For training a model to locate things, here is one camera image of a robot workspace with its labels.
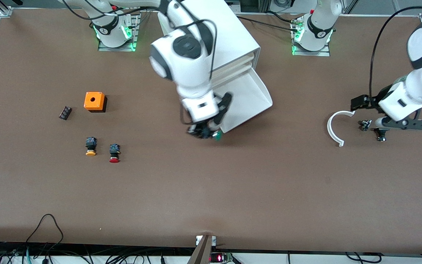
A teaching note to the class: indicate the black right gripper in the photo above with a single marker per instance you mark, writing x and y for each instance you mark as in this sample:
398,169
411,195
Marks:
200,131

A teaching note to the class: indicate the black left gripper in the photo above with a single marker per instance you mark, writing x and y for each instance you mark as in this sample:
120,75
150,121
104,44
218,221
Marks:
371,100

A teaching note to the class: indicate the green push button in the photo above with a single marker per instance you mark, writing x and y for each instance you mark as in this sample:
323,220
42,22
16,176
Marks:
217,136

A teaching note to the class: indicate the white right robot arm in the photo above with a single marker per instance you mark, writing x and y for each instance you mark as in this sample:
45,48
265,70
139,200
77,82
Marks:
191,73

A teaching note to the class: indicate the black push button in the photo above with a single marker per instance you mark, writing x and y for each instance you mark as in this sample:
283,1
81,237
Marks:
381,137

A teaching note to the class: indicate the red push button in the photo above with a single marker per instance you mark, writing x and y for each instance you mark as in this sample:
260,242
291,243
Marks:
114,153

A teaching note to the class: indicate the yellow push button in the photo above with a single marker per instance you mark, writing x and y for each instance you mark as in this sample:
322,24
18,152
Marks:
91,146

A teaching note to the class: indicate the small grey black connector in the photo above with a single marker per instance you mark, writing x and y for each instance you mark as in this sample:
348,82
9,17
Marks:
365,125

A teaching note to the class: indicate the white curved plastic part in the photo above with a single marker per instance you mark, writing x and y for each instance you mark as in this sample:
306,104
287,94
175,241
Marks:
330,128

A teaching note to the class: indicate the orange box with hole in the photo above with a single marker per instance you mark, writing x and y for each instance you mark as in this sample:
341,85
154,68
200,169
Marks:
93,101

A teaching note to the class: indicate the device with red light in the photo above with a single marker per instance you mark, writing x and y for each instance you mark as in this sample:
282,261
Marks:
220,257

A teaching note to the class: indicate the small black terminal block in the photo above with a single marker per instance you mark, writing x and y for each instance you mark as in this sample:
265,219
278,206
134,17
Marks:
65,112

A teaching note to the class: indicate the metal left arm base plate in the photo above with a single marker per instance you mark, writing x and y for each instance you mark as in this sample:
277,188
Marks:
311,53

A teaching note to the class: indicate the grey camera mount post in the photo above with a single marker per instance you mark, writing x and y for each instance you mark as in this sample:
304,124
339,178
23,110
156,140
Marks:
202,251

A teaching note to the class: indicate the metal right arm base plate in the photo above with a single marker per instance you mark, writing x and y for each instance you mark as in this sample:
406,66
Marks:
136,33

